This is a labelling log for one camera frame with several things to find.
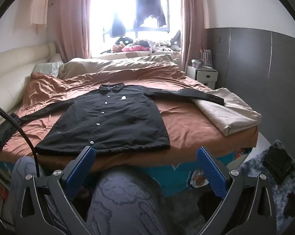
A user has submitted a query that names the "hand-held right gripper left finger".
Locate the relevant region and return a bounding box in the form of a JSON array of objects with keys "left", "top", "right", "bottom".
[{"left": 20, "top": 146, "right": 96, "bottom": 235}]

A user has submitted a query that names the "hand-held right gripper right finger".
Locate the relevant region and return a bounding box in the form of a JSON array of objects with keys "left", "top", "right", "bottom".
[{"left": 196, "top": 147, "right": 277, "bottom": 235}]

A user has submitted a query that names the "black button-up shirt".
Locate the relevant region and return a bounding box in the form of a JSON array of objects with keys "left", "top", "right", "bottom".
[{"left": 14, "top": 84, "right": 225, "bottom": 156}]

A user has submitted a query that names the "pile of clothes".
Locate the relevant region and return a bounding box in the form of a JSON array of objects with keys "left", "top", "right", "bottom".
[{"left": 136, "top": 30, "right": 182, "bottom": 52}]

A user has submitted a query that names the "person's right leg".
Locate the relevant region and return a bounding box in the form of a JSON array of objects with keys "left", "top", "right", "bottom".
[{"left": 86, "top": 168, "right": 168, "bottom": 235}]

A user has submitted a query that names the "person's leg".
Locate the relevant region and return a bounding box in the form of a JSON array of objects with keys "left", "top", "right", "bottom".
[
  {"left": 10, "top": 156, "right": 69, "bottom": 235},
  {"left": 86, "top": 168, "right": 168, "bottom": 235}
]

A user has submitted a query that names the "orange-brown blanket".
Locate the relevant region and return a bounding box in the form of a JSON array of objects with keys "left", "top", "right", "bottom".
[{"left": 0, "top": 62, "right": 258, "bottom": 174}]

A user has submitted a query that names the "person's left leg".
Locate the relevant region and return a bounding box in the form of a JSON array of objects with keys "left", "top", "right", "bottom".
[{"left": 10, "top": 156, "right": 69, "bottom": 235}]

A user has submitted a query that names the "beige folded cloth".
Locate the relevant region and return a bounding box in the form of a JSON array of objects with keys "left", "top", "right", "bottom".
[{"left": 195, "top": 88, "right": 262, "bottom": 136}]

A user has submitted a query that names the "black bag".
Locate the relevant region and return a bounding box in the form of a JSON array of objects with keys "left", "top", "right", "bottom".
[{"left": 262, "top": 146, "right": 293, "bottom": 184}]

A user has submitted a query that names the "grey shaggy rug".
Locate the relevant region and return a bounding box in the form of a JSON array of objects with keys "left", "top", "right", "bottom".
[{"left": 238, "top": 139, "right": 295, "bottom": 234}]

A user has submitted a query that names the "black cloth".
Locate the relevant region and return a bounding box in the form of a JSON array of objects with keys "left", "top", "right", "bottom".
[{"left": 0, "top": 113, "right": 23, "bottom": 150}]

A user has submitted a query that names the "white nightstand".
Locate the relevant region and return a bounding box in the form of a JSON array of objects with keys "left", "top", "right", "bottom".
[{"left": 187, "top": 65, "right": 219, "bottom": 89}]

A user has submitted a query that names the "white patterned pillow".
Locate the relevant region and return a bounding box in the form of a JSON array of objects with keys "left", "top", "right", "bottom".
[{"left": 34, "top": 61, "right": 63, "bottom": 77}]

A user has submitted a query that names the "beige duvet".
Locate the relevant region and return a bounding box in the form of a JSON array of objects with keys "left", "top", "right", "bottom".
[{"left": 60, "top": 54, "right": 182, "bottom": 79}]

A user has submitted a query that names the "cream padded headboard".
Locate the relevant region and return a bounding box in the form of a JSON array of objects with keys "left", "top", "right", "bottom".
[{"left": 0, "top": 41, "right": 62, "bottom": 134}]

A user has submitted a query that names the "pink plush toy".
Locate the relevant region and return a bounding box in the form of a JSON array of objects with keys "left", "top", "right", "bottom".
[{"left": 121, "top": 43, "right": 151, "bottom": 52}]

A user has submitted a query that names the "black plush toy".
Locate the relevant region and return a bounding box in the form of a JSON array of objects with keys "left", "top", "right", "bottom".
[{"left": 113, "top": 37, "right": 133, "bottom": 52}]

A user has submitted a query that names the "small dark hanging garment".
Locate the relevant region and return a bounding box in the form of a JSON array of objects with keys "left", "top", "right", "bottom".
[{"left": 110, "top": 12, "right": 126, "bottom": 38}]

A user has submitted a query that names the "pink curtain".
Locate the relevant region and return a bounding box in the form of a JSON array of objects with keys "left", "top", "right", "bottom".
[
  {"left": 49, "top": 0, "right": 92, "bottom": 60},
  {"left": 180, "top": 0, "right": 207, "bottom": 68}
]

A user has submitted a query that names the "peach hanging cloth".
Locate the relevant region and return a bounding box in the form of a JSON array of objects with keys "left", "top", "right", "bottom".
[{"left": 30, "top": 0, "right": 50, "bottom": 33}]

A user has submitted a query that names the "large dark hanging garment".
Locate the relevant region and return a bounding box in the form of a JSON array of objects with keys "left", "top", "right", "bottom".
[{"left": 133, "top": 0, "right": 168, "bottom": 28}]

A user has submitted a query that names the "black cable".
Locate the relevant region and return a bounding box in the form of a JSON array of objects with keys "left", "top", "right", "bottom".
[{"left": 0, "top": 102, "right": 40, "bottom": 178}]

